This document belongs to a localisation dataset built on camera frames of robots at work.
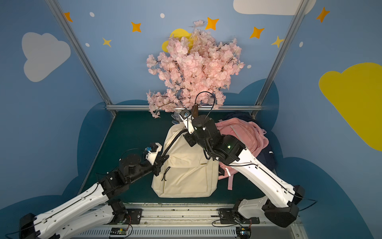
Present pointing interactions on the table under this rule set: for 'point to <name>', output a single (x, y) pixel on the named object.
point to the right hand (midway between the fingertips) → (192, 123)
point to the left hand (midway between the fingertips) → (167, 153)
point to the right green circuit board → (243, 232)
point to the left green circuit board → (118, 231)
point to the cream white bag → (186, 172)
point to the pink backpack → (253, 135)
